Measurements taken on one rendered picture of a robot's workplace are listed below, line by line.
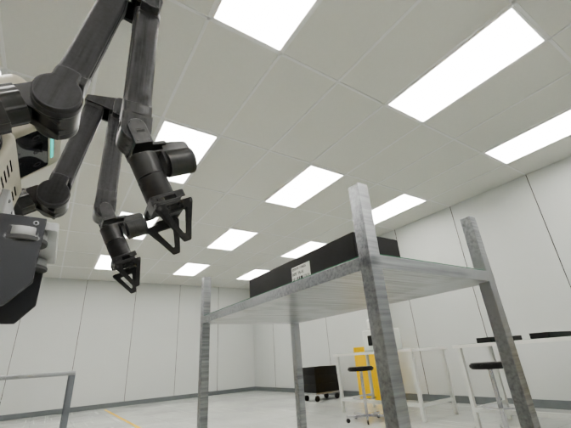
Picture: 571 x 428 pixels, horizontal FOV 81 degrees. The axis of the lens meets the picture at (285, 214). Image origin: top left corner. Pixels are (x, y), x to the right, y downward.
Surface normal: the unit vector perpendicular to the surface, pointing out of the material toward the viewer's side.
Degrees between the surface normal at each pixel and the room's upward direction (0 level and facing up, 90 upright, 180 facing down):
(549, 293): 90
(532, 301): 90
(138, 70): 90
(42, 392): 90
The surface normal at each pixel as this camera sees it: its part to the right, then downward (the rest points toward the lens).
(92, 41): 0.58, -0.35
